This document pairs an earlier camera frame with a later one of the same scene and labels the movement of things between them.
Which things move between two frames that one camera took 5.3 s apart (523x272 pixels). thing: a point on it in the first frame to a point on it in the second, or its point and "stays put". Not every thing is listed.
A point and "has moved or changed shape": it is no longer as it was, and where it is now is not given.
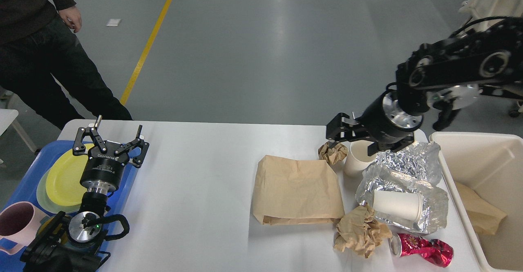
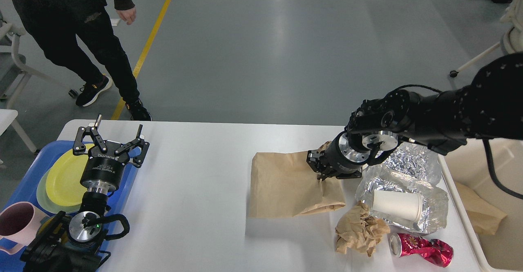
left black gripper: (102, 172) stays put
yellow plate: (63, 182) stays put
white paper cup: (407, 205) stays put
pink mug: (18, 221) stays put
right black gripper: (384, 121) to (346, 155)
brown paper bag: (290, 191) has moved or changed shape
